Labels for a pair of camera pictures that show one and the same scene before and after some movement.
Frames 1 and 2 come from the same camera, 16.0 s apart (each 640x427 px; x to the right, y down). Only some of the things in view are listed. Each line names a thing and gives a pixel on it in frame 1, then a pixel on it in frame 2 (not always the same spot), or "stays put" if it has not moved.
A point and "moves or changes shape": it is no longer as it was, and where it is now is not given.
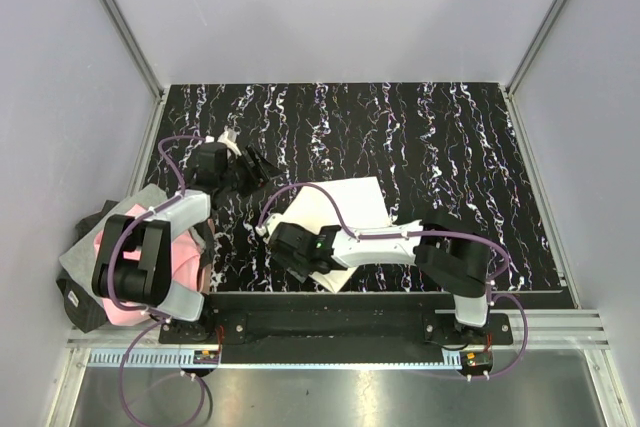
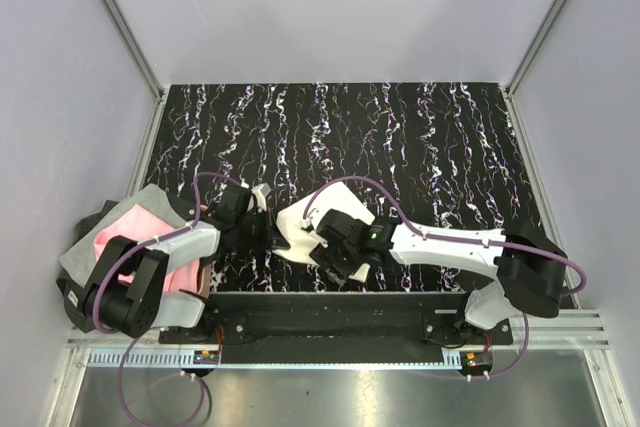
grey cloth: (82, 257) stays put
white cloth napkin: (361, 201) moves or changes shape
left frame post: (151, 77) stays put
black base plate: (229, 318) stays put
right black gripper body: (297, 266) → (344, 259)
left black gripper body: (237, 177) → (256, 229)
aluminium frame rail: (582, 330) stays put
